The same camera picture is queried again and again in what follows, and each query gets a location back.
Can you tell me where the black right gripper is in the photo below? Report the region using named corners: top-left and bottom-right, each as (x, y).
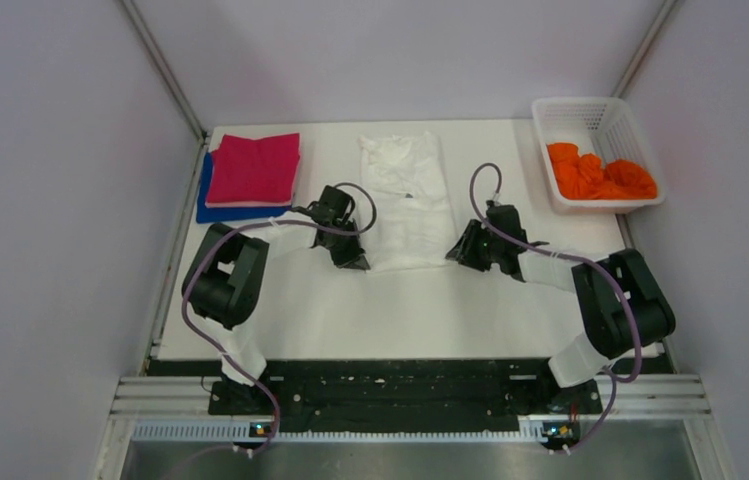
top-left (446, 219), bottom-right (503, 272)

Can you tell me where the white printed t-shirt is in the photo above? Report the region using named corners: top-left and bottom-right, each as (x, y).
top-left (358, 132), bottom-right (457, 273)

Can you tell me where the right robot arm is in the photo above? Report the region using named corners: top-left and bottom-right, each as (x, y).
top-left (446, 202), bottom-right (676, 412)

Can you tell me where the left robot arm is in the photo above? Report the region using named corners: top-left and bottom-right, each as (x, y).
top-left (181, 182), bottom-right (378, 414)

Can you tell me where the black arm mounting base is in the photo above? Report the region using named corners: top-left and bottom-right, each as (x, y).
top-left (145, 357), bottom-right (673, 435)

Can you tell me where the folded magenta t-shirt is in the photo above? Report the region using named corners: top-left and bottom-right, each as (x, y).
top-left (206, 133), bottom-right (301, 202)

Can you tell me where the orange crumpled t-shirt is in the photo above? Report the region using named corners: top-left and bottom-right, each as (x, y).
top-left (546, 143), bottom-right (658, 200)

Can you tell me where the folded pink t-shirt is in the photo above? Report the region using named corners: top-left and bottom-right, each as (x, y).
top-left (202, 200), bottom-right (293, 208)

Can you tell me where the white plastic basket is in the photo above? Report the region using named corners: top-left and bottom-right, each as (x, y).
top-left (532, 97), bottom-right (666, 214)

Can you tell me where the folded blue t-shirt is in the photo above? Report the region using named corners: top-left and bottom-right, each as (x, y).
top-left (195, 153), bottom-right (292, 224)

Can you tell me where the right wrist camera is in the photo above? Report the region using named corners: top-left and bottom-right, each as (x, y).
top-left (486, 192), bottom-right (501, 208)

